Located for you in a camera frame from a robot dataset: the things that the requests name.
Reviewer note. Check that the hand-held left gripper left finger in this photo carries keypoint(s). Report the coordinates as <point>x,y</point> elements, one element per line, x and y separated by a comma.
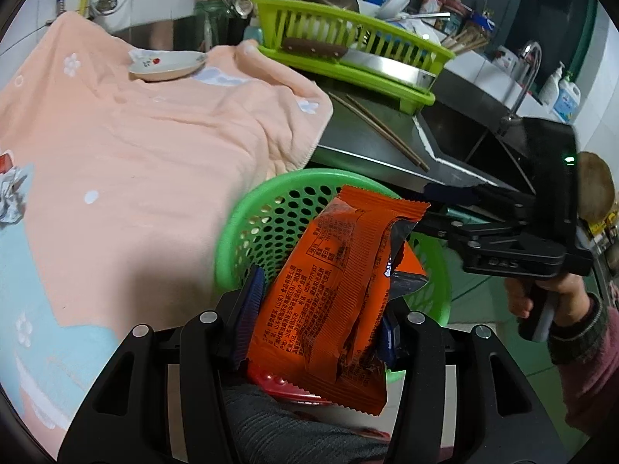
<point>249,307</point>

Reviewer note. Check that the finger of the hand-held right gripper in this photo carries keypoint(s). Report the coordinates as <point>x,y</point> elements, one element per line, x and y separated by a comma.
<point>464,234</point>
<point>449,196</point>

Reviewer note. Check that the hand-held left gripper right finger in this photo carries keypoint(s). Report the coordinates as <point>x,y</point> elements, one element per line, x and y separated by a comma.
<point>388,343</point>

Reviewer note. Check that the orange snack packet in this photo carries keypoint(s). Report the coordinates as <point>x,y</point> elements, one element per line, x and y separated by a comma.
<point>329,299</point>

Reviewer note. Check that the green perforated plastic basket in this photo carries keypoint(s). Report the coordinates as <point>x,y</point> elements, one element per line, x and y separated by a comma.
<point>290,203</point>

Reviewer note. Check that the person's right forearm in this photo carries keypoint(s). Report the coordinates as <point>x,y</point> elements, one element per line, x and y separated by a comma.
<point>595,372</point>

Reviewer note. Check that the person's right hand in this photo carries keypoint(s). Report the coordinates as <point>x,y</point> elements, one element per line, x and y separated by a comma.
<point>573,295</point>

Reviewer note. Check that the round wooden cutting board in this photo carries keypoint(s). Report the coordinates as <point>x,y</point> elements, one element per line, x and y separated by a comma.
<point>597,188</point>

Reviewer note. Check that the stainless steel sink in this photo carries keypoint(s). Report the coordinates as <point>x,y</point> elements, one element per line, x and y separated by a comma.
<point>464,140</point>

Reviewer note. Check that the dark snack wrapper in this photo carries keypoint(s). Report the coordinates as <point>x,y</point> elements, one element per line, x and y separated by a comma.
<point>404,256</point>

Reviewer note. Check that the red plastic stool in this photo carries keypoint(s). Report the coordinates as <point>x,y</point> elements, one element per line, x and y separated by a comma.
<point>275,383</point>

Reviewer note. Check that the wooden chopstick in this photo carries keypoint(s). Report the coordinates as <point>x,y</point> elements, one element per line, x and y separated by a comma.
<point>375,133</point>
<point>391,135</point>

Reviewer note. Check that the blue-label green-cap detergent bottle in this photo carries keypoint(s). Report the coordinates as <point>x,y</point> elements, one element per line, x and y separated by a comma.
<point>567,101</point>

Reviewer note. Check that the white pump soap bottle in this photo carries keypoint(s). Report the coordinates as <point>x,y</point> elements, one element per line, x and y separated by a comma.
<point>550,87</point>

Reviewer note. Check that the chrome faucet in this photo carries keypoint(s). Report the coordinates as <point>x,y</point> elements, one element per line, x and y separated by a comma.
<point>527,72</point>

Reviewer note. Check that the small white container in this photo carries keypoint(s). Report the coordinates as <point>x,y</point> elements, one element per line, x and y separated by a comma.
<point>506,62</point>

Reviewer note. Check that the bundle of chopsticks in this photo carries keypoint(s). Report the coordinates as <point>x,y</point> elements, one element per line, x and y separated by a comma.
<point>466,41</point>

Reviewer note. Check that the peach flower-print towel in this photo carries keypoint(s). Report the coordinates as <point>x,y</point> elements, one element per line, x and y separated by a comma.
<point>145,164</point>

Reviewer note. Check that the steel spatula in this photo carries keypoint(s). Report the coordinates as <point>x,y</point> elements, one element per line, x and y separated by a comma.
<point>418,16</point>

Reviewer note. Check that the stacked white bowls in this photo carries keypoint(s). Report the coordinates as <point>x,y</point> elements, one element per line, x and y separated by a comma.
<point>396,0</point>

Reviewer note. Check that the lime green dish rack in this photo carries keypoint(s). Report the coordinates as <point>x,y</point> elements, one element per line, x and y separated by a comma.
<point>309,17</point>

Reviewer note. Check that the small strawberry-print plate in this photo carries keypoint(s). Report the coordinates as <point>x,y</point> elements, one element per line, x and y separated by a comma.
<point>164,68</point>

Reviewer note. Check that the teal dish soap bottle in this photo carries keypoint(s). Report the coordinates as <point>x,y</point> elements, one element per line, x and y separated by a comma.
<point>254,33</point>

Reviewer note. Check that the crumpled white paper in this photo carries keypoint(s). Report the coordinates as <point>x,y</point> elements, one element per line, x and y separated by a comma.
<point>12,196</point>

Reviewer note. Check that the small red wrapper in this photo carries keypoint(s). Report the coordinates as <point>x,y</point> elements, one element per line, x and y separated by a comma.
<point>4,162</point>

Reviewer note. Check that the glass utensil holder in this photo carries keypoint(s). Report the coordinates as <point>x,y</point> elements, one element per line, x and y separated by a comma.
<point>213,22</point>

